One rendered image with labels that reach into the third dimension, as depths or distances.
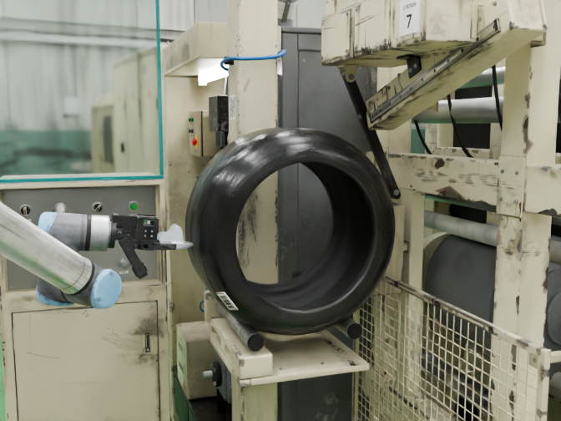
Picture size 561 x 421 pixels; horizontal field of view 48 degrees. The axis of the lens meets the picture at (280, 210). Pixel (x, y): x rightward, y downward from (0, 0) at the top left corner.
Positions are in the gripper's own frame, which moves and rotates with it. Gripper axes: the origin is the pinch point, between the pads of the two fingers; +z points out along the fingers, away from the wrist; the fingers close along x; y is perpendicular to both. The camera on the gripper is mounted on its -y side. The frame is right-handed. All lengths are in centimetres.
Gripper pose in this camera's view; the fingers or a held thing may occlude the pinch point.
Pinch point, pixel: (188, 246)
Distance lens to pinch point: 164.2
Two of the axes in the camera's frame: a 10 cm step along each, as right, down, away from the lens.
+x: -3.2, -1.3, 9.4
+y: 1.1, -9.9, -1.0
